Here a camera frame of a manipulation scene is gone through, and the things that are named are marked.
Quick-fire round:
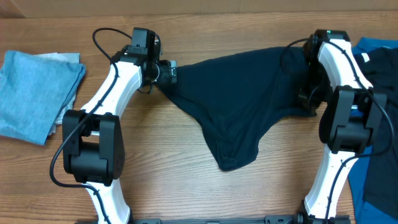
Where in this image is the dark navy t-shirt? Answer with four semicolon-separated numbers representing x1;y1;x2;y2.
158;47;312;171

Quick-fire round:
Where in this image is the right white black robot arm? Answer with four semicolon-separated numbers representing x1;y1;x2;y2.
297;29;388;223

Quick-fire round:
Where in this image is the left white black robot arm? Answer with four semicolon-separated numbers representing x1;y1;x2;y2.
57;45;177;223

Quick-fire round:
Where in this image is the black t-shirt at right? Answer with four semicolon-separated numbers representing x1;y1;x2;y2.
356;47;397;223

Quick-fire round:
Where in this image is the blue t-shirt at right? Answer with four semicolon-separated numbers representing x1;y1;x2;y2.
348;37;397;223

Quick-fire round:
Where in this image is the folded light blue cloth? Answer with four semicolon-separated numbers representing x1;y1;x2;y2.
1;50;86;145

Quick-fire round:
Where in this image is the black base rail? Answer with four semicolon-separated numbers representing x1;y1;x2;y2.
74;213;352;224

